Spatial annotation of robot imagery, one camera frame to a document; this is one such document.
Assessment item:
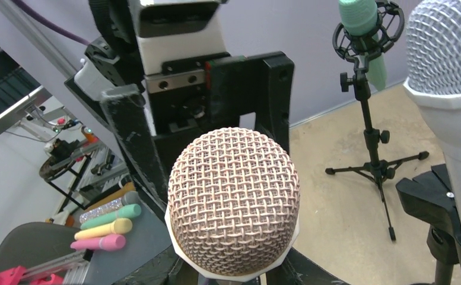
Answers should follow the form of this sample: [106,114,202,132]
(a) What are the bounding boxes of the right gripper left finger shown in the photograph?
[113,246,183,285]

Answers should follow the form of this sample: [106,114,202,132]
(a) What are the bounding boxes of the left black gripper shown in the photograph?
[99,1,295,213]

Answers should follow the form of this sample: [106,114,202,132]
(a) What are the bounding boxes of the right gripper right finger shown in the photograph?
[267,248,348,285]

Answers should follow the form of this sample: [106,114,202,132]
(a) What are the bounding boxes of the pink microphone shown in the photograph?
[165,127,300,283]
[70,234,126,251]

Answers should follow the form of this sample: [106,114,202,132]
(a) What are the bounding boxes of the round base clip stand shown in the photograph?
[396,164,461,284]

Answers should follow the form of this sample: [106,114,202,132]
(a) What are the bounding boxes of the white microphone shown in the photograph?
[404,1,461,224]

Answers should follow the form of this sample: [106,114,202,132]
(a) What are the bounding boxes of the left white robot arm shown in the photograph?
[66,1,294,217]

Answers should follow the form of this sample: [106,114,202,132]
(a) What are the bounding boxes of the pink microphone on table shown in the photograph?
[70,234,126,251]

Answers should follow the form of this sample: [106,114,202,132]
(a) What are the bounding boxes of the yellow microphone on table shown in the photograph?
[74,218,133,240]

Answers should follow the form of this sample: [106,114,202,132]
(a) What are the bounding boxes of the green microphone on table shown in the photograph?
[80,204,142,230]

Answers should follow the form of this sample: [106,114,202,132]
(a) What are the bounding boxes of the glitter microphone on table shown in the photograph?
[79,191,139,224]

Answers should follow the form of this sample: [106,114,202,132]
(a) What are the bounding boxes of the black tripod mic stand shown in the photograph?
[324,0,431,242]

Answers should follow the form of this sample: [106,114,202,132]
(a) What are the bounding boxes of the grey side table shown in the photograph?
[84,202,171,285]

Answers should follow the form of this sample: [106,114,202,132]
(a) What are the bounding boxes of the black chair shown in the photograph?
[0,222,79,272]

